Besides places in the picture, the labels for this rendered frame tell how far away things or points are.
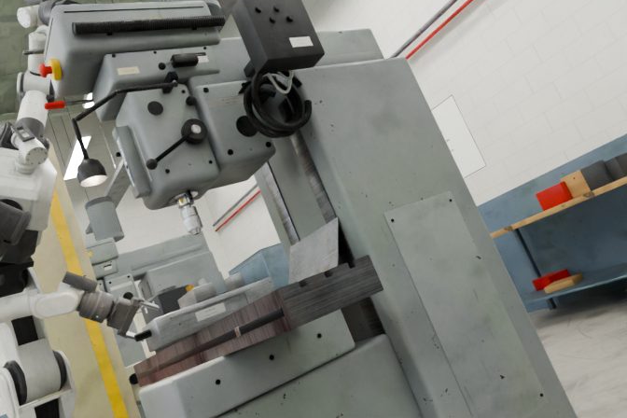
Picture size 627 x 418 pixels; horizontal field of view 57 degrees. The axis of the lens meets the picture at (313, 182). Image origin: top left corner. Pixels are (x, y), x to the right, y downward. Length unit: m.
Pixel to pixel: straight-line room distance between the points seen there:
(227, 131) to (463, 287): 0.85
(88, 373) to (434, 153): 2.14
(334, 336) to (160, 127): 0.75
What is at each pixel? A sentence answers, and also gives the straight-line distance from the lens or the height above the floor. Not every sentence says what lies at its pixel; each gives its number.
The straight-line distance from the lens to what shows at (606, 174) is 4.96.
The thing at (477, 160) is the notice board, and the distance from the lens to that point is 6.27.
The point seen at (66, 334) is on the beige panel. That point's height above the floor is 1.23.
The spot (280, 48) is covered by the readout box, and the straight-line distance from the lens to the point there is 1.61.
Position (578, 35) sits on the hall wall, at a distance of 5.53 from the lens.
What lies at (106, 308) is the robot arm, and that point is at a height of 1.10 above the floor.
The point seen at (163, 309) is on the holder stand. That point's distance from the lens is 2.07.
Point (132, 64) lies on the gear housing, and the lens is 1.72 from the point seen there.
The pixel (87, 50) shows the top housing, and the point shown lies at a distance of 1.71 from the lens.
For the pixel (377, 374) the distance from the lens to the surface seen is 1.66.
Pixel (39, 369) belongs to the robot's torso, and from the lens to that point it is 2.06.
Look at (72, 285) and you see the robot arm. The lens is 1.84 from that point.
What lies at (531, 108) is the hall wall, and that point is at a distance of 5.81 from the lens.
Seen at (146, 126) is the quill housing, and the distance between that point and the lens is 1.66.
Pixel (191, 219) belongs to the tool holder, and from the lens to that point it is 1.67.
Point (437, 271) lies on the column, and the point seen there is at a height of 0.83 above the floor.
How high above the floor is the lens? 0.87
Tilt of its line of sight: 11 degrees up
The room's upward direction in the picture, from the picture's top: 23 degrees counter-clockwise
